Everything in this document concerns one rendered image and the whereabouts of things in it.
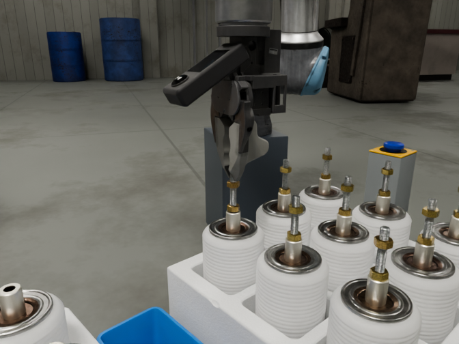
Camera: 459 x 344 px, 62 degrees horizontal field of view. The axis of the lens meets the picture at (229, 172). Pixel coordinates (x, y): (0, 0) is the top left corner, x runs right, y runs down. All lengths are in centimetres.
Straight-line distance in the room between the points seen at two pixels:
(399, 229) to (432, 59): 672
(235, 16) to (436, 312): 44
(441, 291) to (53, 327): 44
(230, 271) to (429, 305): 26
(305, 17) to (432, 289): 64
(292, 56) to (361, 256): 52
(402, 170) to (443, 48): 668
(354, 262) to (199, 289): 23
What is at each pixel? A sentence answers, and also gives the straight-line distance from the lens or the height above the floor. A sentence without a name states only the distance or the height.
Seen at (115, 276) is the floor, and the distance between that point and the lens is 99.
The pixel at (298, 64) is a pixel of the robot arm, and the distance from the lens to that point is 95.
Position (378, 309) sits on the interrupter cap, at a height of 25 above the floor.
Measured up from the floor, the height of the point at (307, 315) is 20.
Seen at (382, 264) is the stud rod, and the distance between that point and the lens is 45.
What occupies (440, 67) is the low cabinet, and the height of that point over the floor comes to 20.
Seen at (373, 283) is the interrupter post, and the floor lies 28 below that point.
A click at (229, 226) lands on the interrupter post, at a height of 26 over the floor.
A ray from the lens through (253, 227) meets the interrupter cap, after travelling 60.
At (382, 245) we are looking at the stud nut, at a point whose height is 32.
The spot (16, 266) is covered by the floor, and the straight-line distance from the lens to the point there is 112.
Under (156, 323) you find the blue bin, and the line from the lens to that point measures 68.
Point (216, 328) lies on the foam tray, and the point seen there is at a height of 14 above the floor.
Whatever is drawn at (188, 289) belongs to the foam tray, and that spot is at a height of 17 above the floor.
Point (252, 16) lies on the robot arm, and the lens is 51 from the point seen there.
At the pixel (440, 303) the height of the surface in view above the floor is 22.
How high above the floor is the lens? 52
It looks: 18 degrees down
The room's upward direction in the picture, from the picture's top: straight up
